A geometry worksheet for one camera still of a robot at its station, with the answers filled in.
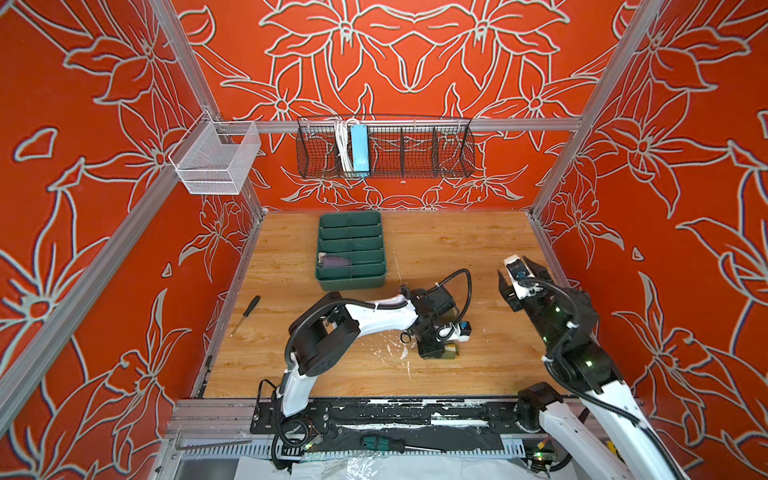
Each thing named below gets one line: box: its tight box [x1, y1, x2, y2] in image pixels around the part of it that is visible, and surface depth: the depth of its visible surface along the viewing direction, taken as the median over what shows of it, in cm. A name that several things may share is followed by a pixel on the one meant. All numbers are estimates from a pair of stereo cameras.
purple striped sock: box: [317, 252, 352, 268], surface depth 99 cm
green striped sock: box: [442, 342, 460, 360], surface depth 82 cm
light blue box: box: [351, 124, 369, 173], surface depth 92 cm
